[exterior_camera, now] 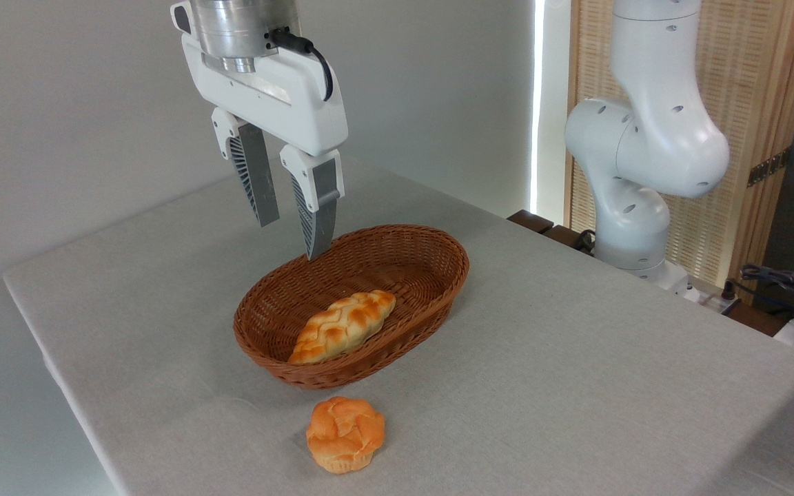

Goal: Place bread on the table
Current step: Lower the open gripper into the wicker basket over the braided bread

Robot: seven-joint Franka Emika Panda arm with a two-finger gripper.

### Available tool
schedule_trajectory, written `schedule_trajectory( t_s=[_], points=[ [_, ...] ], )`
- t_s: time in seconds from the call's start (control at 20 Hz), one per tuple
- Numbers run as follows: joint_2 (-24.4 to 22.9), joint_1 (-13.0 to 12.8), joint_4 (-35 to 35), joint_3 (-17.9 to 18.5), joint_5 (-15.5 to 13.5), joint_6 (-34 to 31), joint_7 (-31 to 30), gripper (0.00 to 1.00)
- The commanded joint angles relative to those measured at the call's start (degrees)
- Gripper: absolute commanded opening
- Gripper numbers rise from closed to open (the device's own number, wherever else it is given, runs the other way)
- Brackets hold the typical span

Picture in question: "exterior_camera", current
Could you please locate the round muffin-shaped bread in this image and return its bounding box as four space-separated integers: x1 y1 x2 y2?
305 395 386 475

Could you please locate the dark metal screen hinge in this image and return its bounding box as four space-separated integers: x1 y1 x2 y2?
746 146 793 188

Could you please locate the long braided bread loaf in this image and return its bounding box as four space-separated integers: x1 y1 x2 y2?
288 289 397 366

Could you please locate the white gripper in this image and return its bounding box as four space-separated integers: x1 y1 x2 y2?
170 1 349 262

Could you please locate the grey fabric tablecloth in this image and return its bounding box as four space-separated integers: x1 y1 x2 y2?
2 146 794 496

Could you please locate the brown oval wicker basket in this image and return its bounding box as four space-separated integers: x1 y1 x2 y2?
233 224 471 391

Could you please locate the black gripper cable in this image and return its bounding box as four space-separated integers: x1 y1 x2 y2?
266 28 335 103

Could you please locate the bundle of dark cables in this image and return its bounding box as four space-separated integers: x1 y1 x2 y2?
737 255 794 326

